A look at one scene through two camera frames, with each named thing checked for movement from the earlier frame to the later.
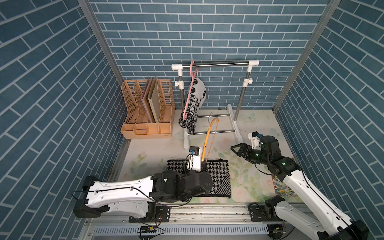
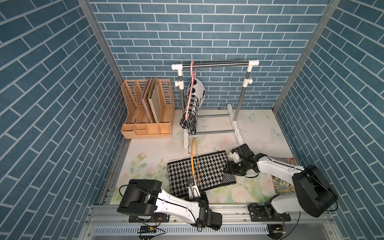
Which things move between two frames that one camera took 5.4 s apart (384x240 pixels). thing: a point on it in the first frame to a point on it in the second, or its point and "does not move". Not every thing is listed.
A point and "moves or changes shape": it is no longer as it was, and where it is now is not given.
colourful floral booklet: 281,189 does not move
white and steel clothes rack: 248,80 does not move
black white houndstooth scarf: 218,169 moves or changes shape
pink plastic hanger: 194,75 does not move
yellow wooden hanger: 207,137 moves or changes shape
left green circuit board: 147,229 does not move
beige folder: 154,98 does not move
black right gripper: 243,145 to 230,169
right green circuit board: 275,231 does not move
